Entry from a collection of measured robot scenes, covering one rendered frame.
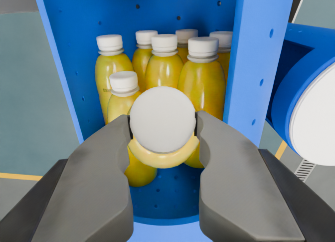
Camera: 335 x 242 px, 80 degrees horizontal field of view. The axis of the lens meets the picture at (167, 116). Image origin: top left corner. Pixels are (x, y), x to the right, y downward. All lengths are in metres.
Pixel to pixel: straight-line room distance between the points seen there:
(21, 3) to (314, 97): 0.65
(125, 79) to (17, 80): 1.51
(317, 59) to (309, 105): 0.09
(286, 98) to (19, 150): 1.98
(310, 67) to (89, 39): 0.41
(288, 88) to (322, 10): 1.25
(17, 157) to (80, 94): 1.85
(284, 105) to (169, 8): 0.30
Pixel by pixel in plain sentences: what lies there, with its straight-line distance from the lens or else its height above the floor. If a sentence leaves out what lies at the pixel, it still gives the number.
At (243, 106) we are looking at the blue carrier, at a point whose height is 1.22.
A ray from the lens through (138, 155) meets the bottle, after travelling 0.16.
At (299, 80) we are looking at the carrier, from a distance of 0.48.
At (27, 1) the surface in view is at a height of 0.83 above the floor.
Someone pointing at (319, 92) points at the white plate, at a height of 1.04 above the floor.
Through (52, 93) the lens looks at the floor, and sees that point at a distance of 1.68.
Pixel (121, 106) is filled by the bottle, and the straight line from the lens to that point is 0.29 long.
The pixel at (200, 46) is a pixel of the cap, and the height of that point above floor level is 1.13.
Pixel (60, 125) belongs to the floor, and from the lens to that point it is 1.80.
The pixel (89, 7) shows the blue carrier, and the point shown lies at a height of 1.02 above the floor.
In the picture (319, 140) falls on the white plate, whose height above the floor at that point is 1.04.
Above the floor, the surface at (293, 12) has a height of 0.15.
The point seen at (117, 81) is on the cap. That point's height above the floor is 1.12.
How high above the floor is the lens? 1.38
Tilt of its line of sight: 61 degrees down
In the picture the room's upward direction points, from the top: 176 degrees clockwise
